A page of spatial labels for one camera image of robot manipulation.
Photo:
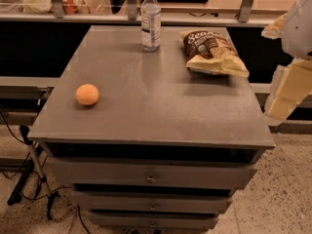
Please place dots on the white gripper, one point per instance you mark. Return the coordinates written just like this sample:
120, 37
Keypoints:
298, 33

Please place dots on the brown chip bag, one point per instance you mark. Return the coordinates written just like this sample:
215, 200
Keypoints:
210, 52

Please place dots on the clear plastic water bottle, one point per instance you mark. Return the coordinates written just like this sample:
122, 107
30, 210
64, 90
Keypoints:
150, 13

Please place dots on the grey drawer cabinet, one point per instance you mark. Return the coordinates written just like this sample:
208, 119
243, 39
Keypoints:
163, 147

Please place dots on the orange fruit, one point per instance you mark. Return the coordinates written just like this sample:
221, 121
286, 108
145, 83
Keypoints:
87, 94

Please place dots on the black tripod stand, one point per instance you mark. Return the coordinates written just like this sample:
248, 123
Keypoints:
32, 164

